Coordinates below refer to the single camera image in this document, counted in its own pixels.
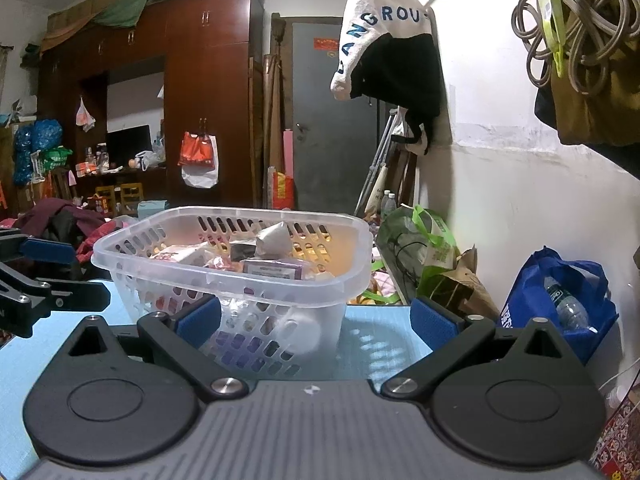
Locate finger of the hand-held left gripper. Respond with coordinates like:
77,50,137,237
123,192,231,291
0,229,77,266
0,262,111,339

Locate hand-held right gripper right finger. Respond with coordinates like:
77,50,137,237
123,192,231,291
381,296,573,404

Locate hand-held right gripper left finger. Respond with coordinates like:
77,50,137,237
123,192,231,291
66,296,249,404

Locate translucent white plastic basket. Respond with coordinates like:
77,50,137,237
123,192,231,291
91,206,374,379

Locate pink and white packet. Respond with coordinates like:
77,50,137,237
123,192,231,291
150,242,216,264

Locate purple box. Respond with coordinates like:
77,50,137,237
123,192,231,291
241,258,304,281

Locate white jar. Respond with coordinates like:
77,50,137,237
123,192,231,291
282,305,346,357

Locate maroon clothes heap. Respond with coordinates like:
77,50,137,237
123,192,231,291
12,197,119,281

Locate brown paper bag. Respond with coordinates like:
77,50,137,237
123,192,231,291
420,245,501,322

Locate green shopping bag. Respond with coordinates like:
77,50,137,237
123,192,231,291
376,204,461,306

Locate yellow chair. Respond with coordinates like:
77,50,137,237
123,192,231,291
95,185,119,214
119,182,144,216

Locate blue shopping bag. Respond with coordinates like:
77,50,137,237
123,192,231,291
497,246,620,364

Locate teal box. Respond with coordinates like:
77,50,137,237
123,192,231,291
136,200,175,220

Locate blue plastic sacks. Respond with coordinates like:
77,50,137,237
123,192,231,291
12,119,65,186

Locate black television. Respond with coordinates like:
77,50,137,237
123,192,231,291
106,124,153,169

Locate plastic water bottle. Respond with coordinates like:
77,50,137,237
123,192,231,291
544,276,599,334

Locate small white plastic bag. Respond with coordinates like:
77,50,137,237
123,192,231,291
75,97,97,133

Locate red box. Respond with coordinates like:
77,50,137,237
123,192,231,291
272,170,296,210

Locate red and white plastic bag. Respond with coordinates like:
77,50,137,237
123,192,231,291
178,131,220,190

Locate metal crutches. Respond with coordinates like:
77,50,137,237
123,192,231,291
354,107,409,216

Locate pink roll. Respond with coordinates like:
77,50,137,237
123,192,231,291
283,130,297,176

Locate red patterned carpet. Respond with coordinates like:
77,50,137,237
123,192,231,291
590,400,640,480

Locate wooden poles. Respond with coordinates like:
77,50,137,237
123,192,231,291
263,12,294,209

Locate grey door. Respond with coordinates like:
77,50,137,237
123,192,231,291
290,21,382,211

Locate dark wooden wardrobe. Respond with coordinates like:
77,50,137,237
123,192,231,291
37,0,265,211

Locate green cloth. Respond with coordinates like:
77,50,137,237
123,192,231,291
92,0,209,29

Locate olive brown bag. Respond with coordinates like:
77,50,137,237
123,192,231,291
534,60,640,182

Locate white and black hooded jacket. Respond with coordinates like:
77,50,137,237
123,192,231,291
331,0,446,156

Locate coiled beige rope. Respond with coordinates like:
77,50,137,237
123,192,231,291
511,0,632,97

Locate yellow-green strap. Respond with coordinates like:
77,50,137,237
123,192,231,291
534,0,569,79

